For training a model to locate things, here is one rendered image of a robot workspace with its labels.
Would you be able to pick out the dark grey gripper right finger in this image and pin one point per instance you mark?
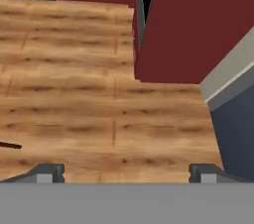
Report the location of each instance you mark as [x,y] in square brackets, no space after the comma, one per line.
[203,171]

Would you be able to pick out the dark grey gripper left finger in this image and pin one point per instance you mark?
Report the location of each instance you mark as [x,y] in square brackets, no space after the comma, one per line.
[49,171]

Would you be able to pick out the blue counter with grey top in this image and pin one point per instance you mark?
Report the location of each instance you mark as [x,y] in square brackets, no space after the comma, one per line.
[236,129]

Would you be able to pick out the tall dark red cabinet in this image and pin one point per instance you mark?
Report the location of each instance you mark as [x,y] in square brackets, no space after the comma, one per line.
[198,23]

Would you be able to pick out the grey fridge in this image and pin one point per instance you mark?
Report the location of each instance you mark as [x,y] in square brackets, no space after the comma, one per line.
[143,10]

